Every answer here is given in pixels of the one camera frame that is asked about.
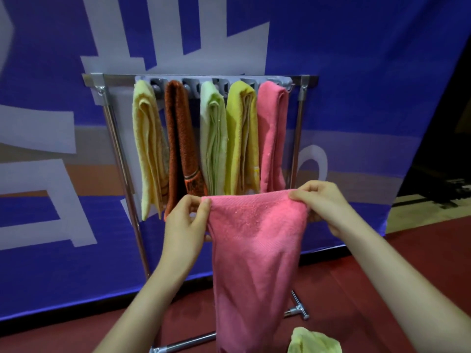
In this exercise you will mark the pale yellow-green towel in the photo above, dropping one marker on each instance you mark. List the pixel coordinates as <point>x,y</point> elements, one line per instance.
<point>312,341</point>

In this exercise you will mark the person's right hand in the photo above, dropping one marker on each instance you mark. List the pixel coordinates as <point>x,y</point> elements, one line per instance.
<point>324,205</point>

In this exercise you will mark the orange towel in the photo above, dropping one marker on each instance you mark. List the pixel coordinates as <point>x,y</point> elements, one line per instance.
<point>182,143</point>

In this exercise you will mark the person's left hand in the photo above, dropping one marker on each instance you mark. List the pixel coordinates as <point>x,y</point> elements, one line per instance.
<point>184,235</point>

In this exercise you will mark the light green towel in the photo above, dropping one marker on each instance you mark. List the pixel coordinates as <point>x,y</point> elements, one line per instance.
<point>213,143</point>

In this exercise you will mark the person's left forearm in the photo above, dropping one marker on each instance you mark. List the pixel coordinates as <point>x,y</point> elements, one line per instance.
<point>143,312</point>

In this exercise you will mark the grey clip hook bar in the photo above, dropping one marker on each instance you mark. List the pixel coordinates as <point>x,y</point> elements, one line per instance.
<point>193,84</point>

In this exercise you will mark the pink towel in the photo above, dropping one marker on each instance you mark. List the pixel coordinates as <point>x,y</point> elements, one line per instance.
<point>272,143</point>
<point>254,261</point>

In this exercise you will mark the person's right forearm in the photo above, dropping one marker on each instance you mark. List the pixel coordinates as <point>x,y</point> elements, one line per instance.
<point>404,290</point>

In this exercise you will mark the bright yellow towel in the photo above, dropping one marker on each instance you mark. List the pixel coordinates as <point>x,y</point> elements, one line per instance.
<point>239,143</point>

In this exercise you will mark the blue printed banner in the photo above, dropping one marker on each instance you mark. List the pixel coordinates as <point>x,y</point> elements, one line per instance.
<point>368,51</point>

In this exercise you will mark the pale yellow striped towel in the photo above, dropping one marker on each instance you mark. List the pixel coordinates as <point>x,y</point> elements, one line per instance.
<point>147,150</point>

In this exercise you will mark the chrome metal rack frame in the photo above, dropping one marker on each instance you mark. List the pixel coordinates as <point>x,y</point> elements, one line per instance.
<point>117,78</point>

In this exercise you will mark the black floor equipment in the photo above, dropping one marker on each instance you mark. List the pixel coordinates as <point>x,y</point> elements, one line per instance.
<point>441,191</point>

